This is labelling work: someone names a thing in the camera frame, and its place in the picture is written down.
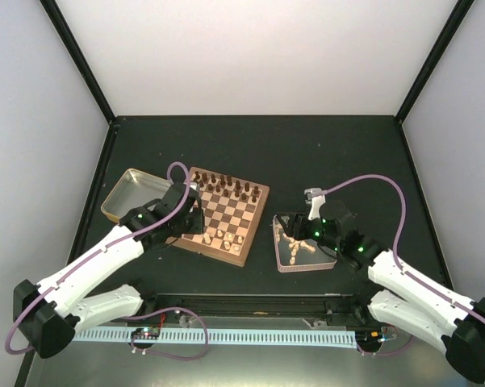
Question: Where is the pink plastic tray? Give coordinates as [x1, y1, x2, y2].
[272, 215, 337, 273]

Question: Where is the light pieces pile in tray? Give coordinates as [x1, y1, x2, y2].
[274, 229, 316, 260]

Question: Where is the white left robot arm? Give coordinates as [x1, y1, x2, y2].
[5, 183, 204, 359]

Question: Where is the black frame post left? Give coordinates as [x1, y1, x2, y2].
[40, 0, 115, 124]

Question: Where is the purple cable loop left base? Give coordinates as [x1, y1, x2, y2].
[123, 306, 210, 361]

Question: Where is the black frame post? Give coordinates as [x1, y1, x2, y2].
[395, 0, 475, 124]
[40, 0, 115, 124]

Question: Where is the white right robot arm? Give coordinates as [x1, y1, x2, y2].
[275, 201, 485, 384]

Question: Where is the right controller board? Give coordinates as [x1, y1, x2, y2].
[355, 329, 399, 343]

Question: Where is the yellow metal tin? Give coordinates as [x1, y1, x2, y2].
[101, 169, 170, 223]

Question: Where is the black frame post right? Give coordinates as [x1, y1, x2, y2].
[395, 0, 475, 124]

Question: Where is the controller board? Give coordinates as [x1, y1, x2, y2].
[131, 327, 160, 340]
[355, 329, 399, 343]

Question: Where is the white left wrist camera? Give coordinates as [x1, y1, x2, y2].
[190, 182, 199, 193]

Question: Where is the left controller board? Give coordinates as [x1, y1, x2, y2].
[131, 327, 160, 340]

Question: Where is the wooden chessboard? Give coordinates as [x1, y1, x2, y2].
[174, 167, 270, 267]

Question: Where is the white slotted cable duct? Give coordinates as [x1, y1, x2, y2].
[73, 327, 357, 349]

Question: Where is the black front rail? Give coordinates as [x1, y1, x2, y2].
[143, 293, 364, 317]

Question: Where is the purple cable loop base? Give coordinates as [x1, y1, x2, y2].
[123, 306, 210, 361]
[356, 334, 415, 359]

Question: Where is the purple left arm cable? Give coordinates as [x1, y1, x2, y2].
[4, 161, 193, 356]

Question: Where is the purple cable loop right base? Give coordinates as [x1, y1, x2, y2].
[356, 334, 415, 359]

